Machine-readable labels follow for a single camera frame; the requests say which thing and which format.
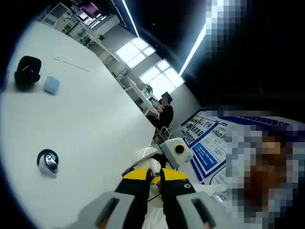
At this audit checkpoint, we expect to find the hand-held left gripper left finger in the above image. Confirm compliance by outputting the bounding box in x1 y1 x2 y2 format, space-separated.
68 167 153 229

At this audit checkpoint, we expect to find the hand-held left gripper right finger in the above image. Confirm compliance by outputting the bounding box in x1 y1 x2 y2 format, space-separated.
159 167 235 229

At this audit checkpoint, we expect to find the white earbud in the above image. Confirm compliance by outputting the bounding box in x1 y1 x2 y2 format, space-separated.
147 159 162 177

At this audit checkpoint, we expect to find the black ear-hook earbud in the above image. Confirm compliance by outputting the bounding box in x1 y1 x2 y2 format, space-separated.
36 149 60 178

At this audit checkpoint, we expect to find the light blue earbud case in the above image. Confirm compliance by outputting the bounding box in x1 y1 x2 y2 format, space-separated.
43 75 60 95

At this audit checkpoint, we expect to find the plain black earbud case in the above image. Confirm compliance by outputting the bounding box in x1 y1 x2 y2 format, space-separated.
13 55 42 87

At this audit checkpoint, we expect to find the white office chair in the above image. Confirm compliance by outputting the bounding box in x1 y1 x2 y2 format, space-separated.
154 125 173 142

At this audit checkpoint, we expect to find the dark computer monitor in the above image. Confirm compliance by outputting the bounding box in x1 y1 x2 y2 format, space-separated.
158 91 173 105

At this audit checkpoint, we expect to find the white office desk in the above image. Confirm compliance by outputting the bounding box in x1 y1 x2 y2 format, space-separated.
127 77 161 117

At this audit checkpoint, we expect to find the large window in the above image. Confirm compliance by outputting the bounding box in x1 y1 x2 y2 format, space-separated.
115 37 157 69
139 59 186 96

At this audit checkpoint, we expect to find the ceiling light strip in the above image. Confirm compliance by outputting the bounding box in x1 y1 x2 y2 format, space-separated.
121 0 141 38
178 23 207 76

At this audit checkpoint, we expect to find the pink display screen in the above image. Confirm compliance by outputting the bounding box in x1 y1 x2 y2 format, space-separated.
81 1 103 15

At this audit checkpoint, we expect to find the black cable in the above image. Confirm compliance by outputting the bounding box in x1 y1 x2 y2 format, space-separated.
146 192 164 203

